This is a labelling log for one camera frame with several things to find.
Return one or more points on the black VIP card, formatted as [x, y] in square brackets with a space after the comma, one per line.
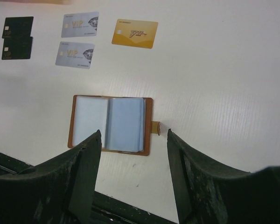
[17, 27]

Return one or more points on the brown leather card holder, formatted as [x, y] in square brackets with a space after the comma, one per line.
[125, 123]

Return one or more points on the silver VIP card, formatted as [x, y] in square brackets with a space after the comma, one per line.
[80, 25]
[75, 54]

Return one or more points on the gold VIP card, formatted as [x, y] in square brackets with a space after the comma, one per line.
[135, 33]

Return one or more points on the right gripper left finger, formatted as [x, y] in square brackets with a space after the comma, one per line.
[58, 191]

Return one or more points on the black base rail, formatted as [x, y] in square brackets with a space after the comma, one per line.
[105, 209]

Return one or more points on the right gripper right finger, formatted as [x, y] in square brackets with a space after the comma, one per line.
[209, 192]

